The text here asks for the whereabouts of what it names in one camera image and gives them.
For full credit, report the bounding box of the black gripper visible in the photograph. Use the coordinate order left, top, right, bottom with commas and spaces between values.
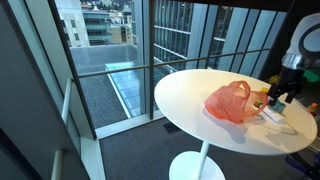
266, 66, 305, 107

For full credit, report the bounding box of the orange plastic bag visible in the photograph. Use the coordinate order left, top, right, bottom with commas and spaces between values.
204, 80, 269, 125

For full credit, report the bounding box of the yellow green small container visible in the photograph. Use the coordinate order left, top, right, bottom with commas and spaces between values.
253, 97, 265, 108

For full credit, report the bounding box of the small orange bottle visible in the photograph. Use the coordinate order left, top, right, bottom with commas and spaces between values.
308, 102, 319, 116

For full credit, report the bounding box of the green object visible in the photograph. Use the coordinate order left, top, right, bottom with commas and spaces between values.
303, 68, 320, 83

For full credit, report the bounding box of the blue stand foot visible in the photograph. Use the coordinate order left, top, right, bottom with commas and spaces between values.
285, 154, 320, 178

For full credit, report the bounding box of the dark window mullion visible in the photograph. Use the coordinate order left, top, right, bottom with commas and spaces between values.
47, 0, 98, 141
147, 0, 157, 120

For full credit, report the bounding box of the metal balcony handrail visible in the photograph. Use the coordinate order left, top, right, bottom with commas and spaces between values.
77, 48, 272, 78

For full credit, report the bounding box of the white table pedestal base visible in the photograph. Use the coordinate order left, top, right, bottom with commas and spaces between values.
168, 141, 226, 180

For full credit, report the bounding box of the white pipe rail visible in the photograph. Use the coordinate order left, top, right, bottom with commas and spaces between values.
50, 78, 73, 180

